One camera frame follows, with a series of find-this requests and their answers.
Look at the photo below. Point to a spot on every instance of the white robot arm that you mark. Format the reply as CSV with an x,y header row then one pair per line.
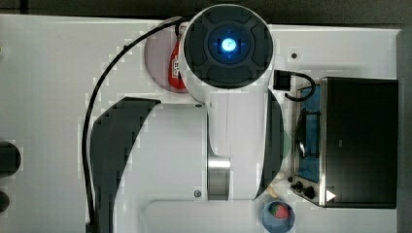
x,y
226,60

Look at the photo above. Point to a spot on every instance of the red ketchup bottle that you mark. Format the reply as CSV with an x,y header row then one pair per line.
x,y
174,76

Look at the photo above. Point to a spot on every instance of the grey round plate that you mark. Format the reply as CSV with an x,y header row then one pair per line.
x,y
157,52

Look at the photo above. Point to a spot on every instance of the green cup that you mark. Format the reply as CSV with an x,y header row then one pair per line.
x,y
287,144

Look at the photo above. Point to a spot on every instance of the toy banana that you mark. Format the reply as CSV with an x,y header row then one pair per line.
x,y
276,189

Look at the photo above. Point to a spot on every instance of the toy strawberry in bowl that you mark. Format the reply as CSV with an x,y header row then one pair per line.
x,y
279,211

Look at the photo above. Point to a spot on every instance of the blue bowl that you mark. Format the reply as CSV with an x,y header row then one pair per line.
x,y
277,225

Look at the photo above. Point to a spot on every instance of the black toaster oven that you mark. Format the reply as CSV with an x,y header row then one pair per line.
x,y
344,147

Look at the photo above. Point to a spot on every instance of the black metal pot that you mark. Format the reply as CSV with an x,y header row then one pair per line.
x,y
10,159

